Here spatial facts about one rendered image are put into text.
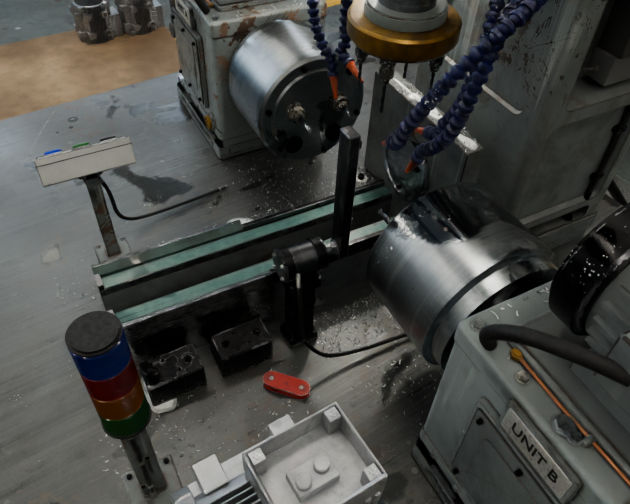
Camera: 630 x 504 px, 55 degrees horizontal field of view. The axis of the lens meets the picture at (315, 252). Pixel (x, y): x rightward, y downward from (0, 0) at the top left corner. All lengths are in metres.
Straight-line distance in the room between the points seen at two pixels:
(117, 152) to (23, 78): 2.24
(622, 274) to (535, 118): 0.49
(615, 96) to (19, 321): 1.17
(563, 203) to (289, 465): 0.87
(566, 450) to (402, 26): 0.62
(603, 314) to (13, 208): 1.26
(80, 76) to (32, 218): 1.89
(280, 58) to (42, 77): 2.24
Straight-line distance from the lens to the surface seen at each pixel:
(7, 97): 3.27
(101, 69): 3.35
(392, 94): 1.21
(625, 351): 0.63
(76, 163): 1.18
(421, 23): 0.96
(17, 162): 1.68
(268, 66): 1.26
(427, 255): 0.88
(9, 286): 1.37
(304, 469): 0.69
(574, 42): 1.03
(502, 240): 0.88
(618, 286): 0.66
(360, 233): 1.20
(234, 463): 0.76
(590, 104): 1.16
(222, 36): 1.39
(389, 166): 1.26
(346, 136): 0.88
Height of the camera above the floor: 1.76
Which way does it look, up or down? 46 degrees down
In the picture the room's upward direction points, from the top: 3 degrees clockwise
